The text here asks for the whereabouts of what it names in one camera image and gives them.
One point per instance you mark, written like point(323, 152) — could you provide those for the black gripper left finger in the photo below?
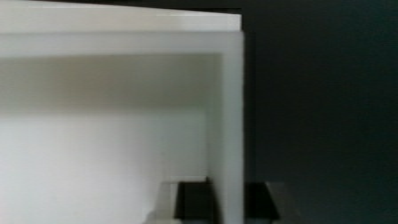
point(190, 209)

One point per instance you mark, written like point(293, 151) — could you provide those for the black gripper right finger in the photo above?
point(257, 203)

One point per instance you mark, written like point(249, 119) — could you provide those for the white drawer cabinet box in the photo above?
point(121, 113)

